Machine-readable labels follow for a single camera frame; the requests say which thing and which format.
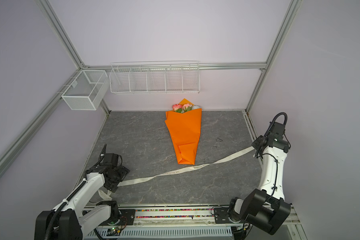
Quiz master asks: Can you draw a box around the orange yellow wrapping paper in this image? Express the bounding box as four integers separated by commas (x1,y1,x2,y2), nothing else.
165,99,202,165

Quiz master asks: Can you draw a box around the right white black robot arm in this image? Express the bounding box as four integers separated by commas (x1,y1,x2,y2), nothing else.
228,112,291,239

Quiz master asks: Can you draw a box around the small white mesh basket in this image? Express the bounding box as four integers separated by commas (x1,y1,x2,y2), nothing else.
62,70,110,111

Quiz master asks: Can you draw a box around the aluminium mounting rail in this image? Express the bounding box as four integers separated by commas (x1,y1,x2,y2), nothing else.
47,203,301,229

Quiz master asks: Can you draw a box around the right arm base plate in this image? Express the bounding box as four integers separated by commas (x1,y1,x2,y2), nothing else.
211,206,235,224

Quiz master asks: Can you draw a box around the white vent grille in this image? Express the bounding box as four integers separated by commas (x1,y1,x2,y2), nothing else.
97,226,233,240

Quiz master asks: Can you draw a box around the pink fake rose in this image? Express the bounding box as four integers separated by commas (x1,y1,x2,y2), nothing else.
172,104,183,113

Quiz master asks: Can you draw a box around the cream printed ribbon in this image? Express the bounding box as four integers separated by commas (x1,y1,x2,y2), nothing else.
91,150,262,205

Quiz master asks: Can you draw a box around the long white wire basket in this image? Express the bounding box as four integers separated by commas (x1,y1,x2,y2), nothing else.
110,61,201,94

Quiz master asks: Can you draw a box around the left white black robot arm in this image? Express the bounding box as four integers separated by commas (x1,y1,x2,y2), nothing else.
34,148,135,240

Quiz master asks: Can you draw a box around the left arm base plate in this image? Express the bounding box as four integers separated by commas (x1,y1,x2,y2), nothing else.
107,209,136,226

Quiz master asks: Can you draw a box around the white fake rose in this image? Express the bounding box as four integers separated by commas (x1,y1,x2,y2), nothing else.
192,105,201,110

